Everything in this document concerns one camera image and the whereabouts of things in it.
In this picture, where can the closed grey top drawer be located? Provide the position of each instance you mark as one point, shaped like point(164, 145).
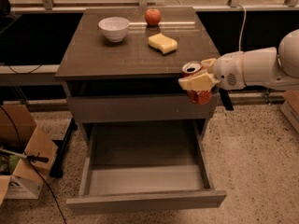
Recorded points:
point(138, 108)

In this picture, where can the black stand leg left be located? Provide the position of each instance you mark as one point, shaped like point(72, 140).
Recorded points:
point(62, 145)

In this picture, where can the black stand leg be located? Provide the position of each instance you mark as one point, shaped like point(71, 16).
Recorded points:
point(62, 145)
point(226, 101)

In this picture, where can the white ceramic bowl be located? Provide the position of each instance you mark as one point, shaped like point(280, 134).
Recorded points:
point(114, 29)

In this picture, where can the black handled tool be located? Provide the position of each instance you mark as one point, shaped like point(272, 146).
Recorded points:
point(29, 158)

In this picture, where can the red apple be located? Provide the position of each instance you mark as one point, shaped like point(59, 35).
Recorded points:
point(153, 16)

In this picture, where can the brown cardboard box left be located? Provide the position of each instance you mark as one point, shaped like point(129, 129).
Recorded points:
point(20, 133)

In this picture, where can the open grey middle drawer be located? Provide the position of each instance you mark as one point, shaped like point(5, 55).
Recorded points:
point(145, 166)

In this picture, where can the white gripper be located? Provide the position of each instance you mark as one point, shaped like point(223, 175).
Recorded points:
point(228, 69)

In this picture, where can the grey drawer cabinet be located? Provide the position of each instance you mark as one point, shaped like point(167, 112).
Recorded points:
point(95, 67)

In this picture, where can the black stand leg right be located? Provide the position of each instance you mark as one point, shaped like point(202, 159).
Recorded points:
point(226, 101)

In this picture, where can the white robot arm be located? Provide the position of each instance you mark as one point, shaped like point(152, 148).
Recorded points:
point(272, 68)

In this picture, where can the yellow sponge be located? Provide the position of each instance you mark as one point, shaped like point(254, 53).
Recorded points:
point(162, 43)

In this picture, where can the red coke can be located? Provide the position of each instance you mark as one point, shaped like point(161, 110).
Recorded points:
point(197, 97)

